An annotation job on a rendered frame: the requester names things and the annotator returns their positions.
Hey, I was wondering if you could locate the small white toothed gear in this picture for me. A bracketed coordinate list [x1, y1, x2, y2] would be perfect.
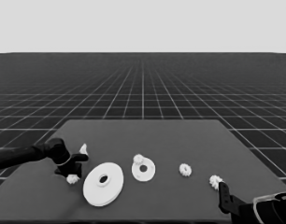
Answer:
[208, 174, 224, 191]
[179, 162, 193, 177]
[132, 153, 145, 165]
[65, 174, 81, 186]

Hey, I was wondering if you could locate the large thick white disc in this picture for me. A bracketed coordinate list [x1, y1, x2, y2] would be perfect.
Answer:
[82, 161, 125, 207]

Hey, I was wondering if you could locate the small white T-shaped piece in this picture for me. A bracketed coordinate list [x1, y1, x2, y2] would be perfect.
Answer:
[79, 143, 89, 156]

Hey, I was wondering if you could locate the white round carrier with pins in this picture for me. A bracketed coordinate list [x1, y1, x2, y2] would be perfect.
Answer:
[131, 156, 157, 183]

